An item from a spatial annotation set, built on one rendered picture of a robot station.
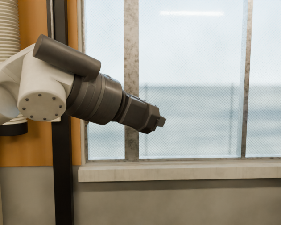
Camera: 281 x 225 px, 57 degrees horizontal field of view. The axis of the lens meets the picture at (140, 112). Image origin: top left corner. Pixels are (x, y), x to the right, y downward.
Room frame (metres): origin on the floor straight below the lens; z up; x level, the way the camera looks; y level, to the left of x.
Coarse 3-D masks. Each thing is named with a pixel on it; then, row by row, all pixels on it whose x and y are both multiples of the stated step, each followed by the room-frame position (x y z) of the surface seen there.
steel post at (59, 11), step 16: (48, 0) 1.43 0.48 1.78; (64, 0) 1.43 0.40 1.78; (48, 16) 1.43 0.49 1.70; (64, 16) 1.43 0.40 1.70; (48, 32) 1.43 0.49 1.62; (64, 32) 1.43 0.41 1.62; (64, 112) 1.43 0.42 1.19; (64, 128) 1.43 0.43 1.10; (64, 144) 1.43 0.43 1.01; (64, 160) 1.43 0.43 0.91; (64, 176) 1.43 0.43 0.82; (64, 192) 1.43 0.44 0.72; (64, 208) 1.43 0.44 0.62; (64, 224) 1.43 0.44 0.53
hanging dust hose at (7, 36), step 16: (0, 0) 1.32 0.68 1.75; (16, 0) 1.39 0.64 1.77; (0, 16) 1.31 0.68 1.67; (16, 16) 1.37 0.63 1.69; (0, 32) 1.31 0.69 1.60; (16, 32) 1.38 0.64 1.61; (0, 48) 1.31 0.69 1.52; (16, 48) 1.37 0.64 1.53; (0, 128) 1.31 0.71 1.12; (16, 128) 1.32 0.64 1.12
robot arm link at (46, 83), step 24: (48, 48) 0.36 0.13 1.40; (72, 48) 0.39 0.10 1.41; (24, 72) 0.38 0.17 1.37; (48, 72) 0.38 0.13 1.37; (72, 72) 0.40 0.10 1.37; (96, 72) 0.41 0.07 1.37; (24, 96) 0.35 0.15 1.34; (48, 96) 0.36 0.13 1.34; (72, 96) 0.41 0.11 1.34; (96, 96) 0.41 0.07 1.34; (48, 120) 0.38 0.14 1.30
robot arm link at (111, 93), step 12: (108, 84) 0.44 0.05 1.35; (120, 84) 0.46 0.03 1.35; (108, 96) 0.43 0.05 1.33; (120, 96) 0.44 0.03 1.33; (132, 96) 0.52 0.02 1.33; (96, 108) 0.42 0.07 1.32; (108, 108) 0.43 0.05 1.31; (120, 108) 0.45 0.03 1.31; (132, 108) 0.45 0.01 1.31; (144, 108) 0.47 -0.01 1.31; (156, 108) 0.47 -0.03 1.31; (96, 120) 0.44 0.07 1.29; (108, 120) 0.44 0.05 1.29; (120, 120) 0.45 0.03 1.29; (132, 120) 0.46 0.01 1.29; (144, 120) 0.46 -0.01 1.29; (156, 120) 0.46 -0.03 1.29; (144, 132) 0.47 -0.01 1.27
